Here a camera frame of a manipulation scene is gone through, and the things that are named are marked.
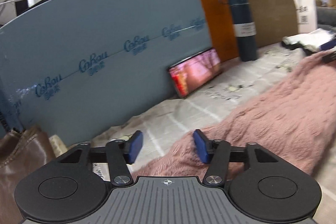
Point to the large blue foam board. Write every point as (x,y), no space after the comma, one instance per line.
(78,67)

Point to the orange board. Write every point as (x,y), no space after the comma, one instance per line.
(221,29)

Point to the pink knitted sweater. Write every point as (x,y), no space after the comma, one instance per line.
(295,119)

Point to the smartphone showing video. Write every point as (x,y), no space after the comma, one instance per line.
(193,72)

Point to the white printed tote bag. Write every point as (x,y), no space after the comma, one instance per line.
(306,16)

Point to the dark teal thermos bottle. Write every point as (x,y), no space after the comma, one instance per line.
(244,29)

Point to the white folded cloth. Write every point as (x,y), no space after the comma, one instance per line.
(315,41)

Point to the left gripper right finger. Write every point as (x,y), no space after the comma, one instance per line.
(214,153)

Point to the brown leather bag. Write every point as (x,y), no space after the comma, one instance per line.
(21,154)

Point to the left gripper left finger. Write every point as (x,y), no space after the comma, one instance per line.
(119,154)

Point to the brown cardboard sheet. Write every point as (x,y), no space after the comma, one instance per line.
(274,19)

